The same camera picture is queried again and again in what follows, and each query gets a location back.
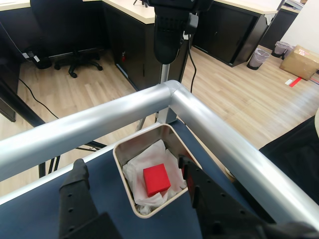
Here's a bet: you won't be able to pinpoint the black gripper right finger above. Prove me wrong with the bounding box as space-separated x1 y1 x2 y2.
178 154 276 239

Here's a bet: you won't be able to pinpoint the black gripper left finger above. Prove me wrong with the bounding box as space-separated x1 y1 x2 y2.
58 158 101 239

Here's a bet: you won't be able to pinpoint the red cube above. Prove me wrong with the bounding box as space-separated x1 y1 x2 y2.
143 163 171 197

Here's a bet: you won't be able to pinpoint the beige rounded square box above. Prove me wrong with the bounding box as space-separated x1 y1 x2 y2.
113 123 202 219

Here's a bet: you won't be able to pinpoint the brown cardboard box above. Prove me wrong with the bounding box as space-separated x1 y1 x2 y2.
279 44 319 81

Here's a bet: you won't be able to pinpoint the dark blue table mat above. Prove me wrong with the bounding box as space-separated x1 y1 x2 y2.
0 119 275 239

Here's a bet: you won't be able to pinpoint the black stand legs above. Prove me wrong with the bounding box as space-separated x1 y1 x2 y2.
38 140 103 179

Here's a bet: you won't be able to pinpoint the white tissue paper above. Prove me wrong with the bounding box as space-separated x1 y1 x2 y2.
122 139 188 216

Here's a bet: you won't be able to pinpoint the black fabric object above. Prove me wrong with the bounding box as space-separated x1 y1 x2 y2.
259 116 319 207

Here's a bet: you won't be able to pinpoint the black desk side panel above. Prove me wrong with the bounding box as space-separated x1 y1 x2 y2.
0 22 47 125

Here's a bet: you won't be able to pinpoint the black office chair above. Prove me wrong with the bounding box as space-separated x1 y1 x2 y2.
29 0 110 79

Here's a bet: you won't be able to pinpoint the red floor tape strip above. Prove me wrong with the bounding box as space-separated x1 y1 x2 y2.
289 76 303 88

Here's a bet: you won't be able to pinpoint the black bin with liner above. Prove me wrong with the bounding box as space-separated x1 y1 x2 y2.
246 47 271 71
271 41 297 60

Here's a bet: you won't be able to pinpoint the beige top desk black cabinet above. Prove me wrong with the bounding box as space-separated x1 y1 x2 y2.
192 0 279 68
102 0 193 91
259 6 300 50

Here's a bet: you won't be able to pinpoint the black power plug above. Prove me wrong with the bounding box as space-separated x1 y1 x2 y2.
186 12 199 35

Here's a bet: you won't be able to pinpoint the silver table edge rail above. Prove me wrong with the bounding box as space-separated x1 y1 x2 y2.
0 121 162 206

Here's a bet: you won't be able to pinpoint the aluminium frame pipe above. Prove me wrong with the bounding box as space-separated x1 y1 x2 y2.
0 83 172 182
171 87 319 232

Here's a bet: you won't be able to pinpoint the black floor cable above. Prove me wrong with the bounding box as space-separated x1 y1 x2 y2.
18 78 60 120
184 32 197 93

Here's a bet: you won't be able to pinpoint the aluminium upright post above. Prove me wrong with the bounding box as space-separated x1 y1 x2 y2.
156 63 178 124

